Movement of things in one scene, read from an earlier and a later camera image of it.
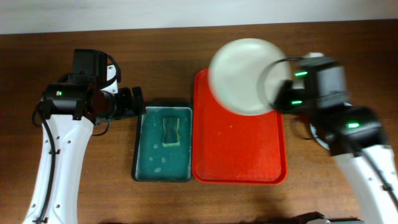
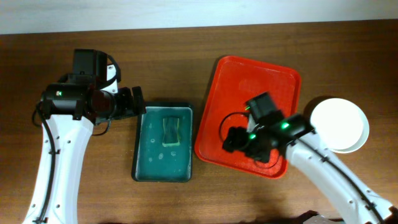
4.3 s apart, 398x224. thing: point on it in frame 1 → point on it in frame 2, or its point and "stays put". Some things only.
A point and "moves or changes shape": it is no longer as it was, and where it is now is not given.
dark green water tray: [153, 162] stays put
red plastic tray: [230, 149] moves or changes shape
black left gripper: [129, 110] stays put
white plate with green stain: [244, 75] moves or changes shape
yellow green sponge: [171, 132] stays put
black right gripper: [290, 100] → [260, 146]
